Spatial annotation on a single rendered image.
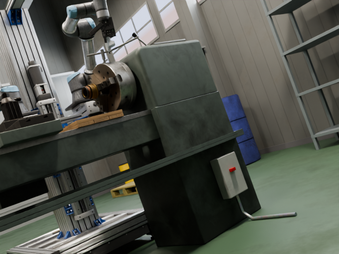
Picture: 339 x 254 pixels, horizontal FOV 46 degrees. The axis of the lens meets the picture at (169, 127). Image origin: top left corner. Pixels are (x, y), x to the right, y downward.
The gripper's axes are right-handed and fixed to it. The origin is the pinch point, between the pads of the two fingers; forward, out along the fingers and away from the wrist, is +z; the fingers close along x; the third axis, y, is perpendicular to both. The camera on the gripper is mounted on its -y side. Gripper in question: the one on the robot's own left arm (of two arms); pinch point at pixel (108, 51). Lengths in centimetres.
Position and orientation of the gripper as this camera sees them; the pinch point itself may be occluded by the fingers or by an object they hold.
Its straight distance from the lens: 252.7
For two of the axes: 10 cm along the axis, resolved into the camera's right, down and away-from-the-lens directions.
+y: 9.7, -2.3, 0.7
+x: -0.9, -0.7, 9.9
